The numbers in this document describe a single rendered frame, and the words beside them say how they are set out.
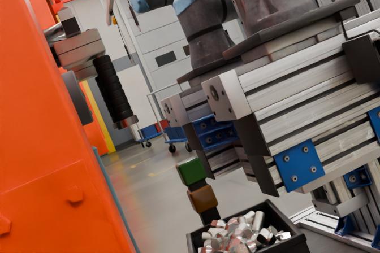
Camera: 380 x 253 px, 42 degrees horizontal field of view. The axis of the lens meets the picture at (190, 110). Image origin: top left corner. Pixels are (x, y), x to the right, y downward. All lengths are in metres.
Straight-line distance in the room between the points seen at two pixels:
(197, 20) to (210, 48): 0.09
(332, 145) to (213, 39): 0.56
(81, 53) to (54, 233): 0.44
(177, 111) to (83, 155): 0.80
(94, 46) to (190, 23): 0.55
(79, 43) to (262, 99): 0.36
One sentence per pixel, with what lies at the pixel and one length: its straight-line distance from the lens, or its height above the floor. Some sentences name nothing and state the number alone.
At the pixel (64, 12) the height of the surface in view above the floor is 1.00.
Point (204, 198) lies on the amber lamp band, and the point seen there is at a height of 0.59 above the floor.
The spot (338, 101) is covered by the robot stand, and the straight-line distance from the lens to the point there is 1.01.
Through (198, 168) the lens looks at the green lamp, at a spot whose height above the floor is 0.64.
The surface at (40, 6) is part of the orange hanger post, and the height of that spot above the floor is 2.05.
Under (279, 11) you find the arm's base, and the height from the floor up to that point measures 0.84.
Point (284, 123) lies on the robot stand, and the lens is 0.96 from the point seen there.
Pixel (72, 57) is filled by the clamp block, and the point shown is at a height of 0.91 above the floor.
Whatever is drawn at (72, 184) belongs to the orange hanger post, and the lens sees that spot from 0.62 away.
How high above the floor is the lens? 0.77
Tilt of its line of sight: 2 degrees down
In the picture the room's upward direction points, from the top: 23 degrees counter-clockwise
